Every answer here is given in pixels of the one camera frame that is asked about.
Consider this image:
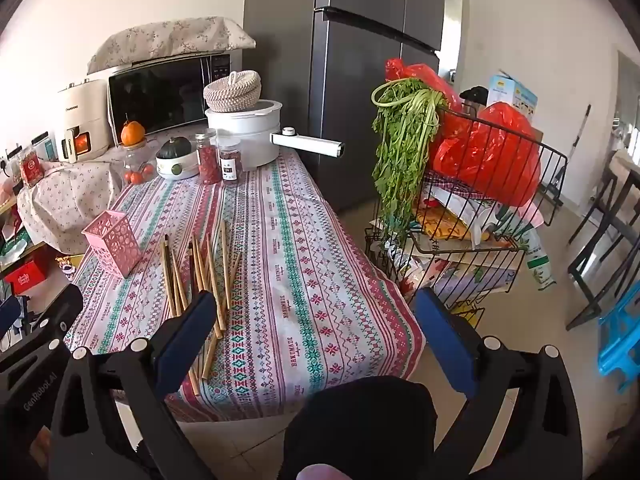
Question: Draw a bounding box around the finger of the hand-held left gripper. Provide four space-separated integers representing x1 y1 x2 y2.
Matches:
22 284 84 356

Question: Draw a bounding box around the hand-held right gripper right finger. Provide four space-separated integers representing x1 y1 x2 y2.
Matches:
412 287 583 480

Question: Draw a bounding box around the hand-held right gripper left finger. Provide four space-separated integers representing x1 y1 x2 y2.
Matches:
49 290 218 480

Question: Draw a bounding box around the bunch of bamboo chopsticks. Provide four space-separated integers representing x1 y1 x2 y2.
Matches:
159 220 244 397

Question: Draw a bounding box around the pink perforated utensil holder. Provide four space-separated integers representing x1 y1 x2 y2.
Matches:
81 210 142 278

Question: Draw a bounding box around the red cardboard box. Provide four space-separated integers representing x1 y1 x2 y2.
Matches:
2 259 54 296

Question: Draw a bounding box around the wooden shelf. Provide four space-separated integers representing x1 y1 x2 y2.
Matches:
0 195 56 273

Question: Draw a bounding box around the floral cover cloth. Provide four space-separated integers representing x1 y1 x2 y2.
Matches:
17 160 123 256

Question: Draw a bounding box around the person's black clothing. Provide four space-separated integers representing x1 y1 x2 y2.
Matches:
279 375 439 480

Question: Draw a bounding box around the green and white bag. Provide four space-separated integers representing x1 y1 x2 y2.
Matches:
519 237 557 293

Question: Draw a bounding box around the patterned striped tablecloth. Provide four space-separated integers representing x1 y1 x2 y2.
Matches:
65 147 426 423

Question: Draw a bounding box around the clear jar with red label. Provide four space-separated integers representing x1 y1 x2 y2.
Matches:
20 152 44 184

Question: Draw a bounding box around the white and green bowl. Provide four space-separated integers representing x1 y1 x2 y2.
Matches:
155 152 200 181

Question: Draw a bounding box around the tall red spice jar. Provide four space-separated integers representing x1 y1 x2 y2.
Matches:
194 129 221 185

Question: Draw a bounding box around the short red spice jar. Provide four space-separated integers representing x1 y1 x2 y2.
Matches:
218 139 244 186

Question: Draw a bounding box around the glass jar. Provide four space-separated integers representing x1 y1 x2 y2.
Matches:
121 140 156 184

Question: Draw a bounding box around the blue plastic stool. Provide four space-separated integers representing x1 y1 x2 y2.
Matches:
597 292 640 393

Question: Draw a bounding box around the green squash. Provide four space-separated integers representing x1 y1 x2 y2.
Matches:
159 136 193 161

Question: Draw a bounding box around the large red plastic bag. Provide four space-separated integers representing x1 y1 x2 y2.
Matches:
432 102 542 208

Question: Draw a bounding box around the black chair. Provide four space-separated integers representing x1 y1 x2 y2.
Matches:
565 157 640 332

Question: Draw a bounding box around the bunch of leafy greens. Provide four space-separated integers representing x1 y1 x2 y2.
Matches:
371 77 449 252

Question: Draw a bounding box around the large orange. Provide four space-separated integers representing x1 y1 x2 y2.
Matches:
120 114 146 147

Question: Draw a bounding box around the white electric pot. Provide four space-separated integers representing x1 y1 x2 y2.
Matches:
205 100 347 166

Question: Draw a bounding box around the cream air fryer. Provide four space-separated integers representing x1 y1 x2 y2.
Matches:
56 78 111 163

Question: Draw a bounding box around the black microwave oven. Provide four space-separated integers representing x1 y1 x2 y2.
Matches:
107 52 236 148

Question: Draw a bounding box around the black lid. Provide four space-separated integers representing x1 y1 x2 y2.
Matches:
460 86 490 111

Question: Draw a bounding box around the blue and white cardboard box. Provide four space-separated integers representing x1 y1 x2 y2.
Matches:
487 72 539 122

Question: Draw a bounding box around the small red plastic bag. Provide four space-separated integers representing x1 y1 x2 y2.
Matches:
385 57 463 117

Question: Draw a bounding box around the dark grey refrigerator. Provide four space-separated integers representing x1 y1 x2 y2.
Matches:
243 0 446 216

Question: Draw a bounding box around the floral cloth on microwave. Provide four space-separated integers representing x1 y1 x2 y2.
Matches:
86 16 257 76

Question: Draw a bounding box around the black wire rack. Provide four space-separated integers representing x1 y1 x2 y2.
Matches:
364 107 569 323

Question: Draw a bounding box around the woven rope basket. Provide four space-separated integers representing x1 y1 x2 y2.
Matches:
203 71 263 113

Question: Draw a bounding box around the mop handle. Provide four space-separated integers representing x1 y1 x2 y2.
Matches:
567 104 592 162

